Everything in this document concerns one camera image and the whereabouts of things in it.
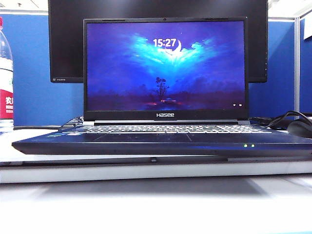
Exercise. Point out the black Hasee laptop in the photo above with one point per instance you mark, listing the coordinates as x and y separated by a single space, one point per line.
165 73

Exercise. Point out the white flat board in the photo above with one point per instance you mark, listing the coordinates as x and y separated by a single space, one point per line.
146 173

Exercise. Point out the black keyboard white letters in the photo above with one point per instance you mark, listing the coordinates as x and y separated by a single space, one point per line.
72 123

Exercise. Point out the black ASUS monitor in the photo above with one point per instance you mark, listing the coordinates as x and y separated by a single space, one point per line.
65 44

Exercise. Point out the dark thin flat pad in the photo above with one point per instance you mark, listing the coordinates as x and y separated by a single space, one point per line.
268 160

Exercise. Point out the wide blue partition panel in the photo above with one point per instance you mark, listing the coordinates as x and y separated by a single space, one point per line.
36 85

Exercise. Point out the black computer mouse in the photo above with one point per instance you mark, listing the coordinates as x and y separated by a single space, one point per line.
301 129

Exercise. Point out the blue partition panel with poster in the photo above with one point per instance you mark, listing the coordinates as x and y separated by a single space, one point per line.
306 78

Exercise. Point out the water bottle red label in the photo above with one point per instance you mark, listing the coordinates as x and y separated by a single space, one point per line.
6 73

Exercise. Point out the white printed chart poster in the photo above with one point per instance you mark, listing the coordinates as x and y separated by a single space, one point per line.
308 29

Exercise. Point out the silver partition post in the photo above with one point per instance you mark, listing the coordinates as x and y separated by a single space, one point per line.
297 68

